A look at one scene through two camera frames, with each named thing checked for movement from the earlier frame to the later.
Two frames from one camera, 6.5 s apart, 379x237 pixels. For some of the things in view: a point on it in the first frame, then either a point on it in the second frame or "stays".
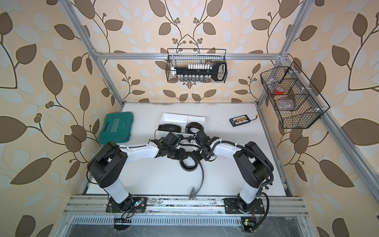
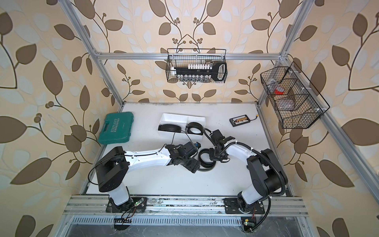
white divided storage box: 180,120 stays
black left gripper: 181,154 -> 194,166
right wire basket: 296,102 stays
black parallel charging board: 239,120 stays
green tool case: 116,127 stays
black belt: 193,194 -> 206,166
